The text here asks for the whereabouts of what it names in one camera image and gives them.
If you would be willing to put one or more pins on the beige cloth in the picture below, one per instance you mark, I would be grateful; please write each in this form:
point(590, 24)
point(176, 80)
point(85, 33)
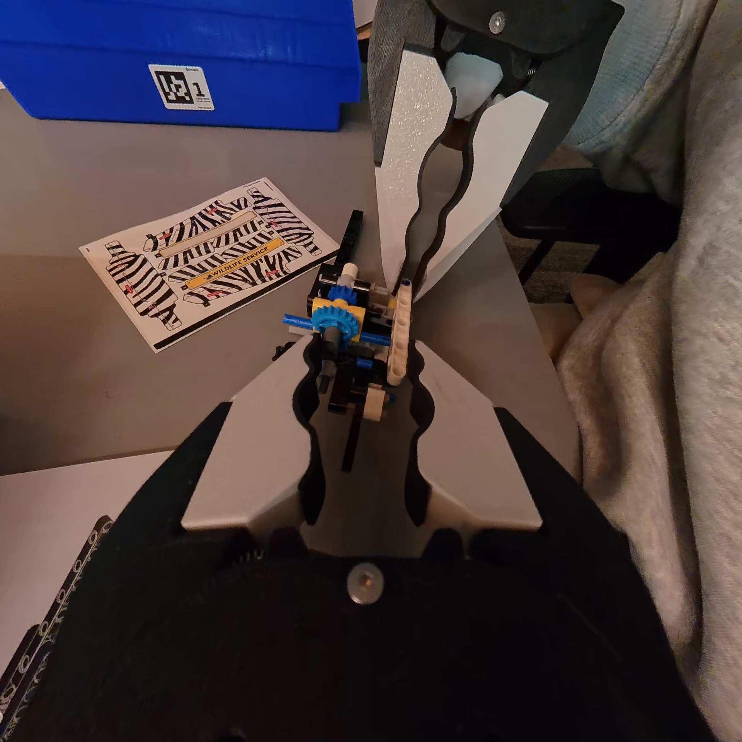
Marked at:
point(565, 319)

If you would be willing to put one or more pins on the lego gear assembly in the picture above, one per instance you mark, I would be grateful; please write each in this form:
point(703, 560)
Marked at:
point(336, 316)

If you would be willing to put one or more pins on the black chair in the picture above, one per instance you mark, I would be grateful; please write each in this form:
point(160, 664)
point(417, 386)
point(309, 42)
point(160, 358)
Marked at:
point(579, 208)

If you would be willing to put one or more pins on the zebra striped sticker sheet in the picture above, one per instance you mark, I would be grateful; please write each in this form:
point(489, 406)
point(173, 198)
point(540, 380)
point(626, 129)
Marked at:
point(174, 278)

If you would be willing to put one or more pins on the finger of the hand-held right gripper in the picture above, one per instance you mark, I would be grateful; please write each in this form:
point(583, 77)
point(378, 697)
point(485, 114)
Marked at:
point(406, 145)
point(504, 156)

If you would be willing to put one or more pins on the blue plastic bin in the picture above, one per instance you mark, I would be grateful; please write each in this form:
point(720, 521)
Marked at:
point(87, 69)

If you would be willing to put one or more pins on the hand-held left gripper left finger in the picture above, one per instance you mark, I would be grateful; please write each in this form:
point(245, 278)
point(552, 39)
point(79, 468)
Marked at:
point(249, 458)

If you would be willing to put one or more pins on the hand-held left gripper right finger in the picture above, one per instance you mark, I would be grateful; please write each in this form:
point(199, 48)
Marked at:
point(475, 464)

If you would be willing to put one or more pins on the lego instruction booklet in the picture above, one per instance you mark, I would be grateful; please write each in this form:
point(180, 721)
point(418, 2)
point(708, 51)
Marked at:
point(46, 521)

